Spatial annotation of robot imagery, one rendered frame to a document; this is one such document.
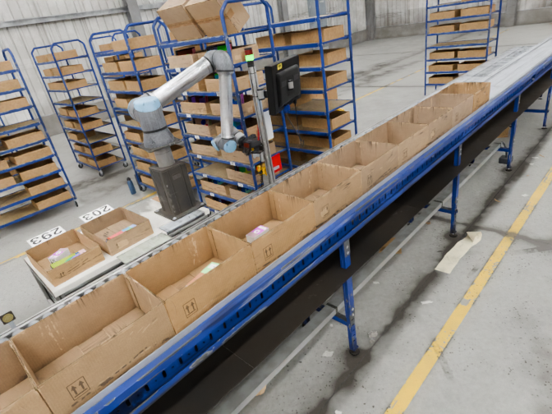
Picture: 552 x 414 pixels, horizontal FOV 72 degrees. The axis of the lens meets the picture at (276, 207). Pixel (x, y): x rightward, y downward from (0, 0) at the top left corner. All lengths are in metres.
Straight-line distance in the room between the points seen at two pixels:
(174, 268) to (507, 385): 1.73
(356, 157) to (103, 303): 1.66
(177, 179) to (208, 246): 0.87
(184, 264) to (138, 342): 0.46
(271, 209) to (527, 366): 1.56
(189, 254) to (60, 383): 0.68
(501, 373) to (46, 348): 2.09
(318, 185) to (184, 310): 1.14
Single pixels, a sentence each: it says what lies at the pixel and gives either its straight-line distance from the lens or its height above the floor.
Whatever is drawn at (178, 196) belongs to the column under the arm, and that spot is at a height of 0.88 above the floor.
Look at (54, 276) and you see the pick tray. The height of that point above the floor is 0.81.
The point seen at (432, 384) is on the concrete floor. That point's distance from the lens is 2.30.
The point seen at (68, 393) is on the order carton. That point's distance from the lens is 1.31.
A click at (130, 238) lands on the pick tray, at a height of 0.80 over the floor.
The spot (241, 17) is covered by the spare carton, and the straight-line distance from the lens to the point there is 3.16.
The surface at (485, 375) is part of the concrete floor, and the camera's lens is 2.39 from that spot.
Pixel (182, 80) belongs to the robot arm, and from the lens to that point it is 2.65.
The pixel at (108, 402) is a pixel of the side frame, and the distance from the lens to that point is 1.31.
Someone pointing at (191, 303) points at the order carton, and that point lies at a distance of 1.38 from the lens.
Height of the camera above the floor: 1.81
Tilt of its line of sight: 27 degrees down
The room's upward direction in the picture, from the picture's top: 10 degrees counter-clockwise
